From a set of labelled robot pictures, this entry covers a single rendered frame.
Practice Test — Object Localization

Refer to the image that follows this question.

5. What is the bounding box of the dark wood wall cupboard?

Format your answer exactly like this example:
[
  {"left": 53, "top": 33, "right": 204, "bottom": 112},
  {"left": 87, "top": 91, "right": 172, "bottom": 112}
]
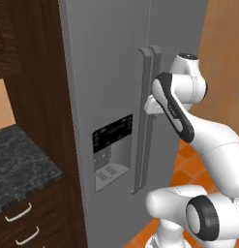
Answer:
[{"left": 0, "top": 0, "right": 22, "bottom": 80}]

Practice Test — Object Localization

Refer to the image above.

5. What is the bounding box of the dark wood drawer front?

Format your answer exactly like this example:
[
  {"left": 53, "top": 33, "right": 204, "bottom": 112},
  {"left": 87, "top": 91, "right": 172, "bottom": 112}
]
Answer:
[
  {"left": 0, "top": 208, "right": 74, "bottom": 248},
  {"left": 0, "top": 180, "right": 70, "bottom": 234}
]

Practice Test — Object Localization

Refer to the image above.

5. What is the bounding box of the white drawer handle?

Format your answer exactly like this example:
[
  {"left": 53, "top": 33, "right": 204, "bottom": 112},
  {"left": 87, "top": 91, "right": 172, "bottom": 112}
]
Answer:
[
  {"left": 4, "top": 201, "right": 33, "bottom": 224},
  {"left": 15, "top": 226, "right": 41, "bottom": 247}
]

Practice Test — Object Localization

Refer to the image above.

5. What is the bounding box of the grey fridge door with dispenser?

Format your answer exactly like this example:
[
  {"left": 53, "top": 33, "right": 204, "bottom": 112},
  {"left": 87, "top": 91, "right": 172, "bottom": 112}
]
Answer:
[{"left": 58, "top": 0, "right": 153, "bottom": 248}]

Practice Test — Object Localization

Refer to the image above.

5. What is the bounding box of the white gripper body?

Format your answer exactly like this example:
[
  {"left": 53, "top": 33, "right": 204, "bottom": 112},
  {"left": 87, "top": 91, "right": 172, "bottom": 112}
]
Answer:
[{"left": 143, "top": 94, "right": 165, "bottom": 117}]

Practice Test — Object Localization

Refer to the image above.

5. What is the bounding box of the plain grey fridge door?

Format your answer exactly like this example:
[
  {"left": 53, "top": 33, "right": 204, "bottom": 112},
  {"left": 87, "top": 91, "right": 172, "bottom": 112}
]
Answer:
[{"left": 134, "top": 0, "right": 209, "bottom": 238}]

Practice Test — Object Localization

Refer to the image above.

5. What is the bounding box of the grey fridge door handle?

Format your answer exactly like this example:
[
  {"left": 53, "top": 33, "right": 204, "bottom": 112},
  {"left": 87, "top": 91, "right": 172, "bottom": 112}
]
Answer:
[
  {"left": 137, "top": 45, "right": 163, "bottom": 192},
  {"left": 130, "top": 46, "right": 155, "bottom": 196}
]

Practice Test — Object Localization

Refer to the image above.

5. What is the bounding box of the dark wood tall cabinet panel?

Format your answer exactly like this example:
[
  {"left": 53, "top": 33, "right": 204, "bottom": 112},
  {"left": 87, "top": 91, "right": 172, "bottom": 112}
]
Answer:
[{"left": 3, "top": 0, "right": 89, "bottom": 248}]

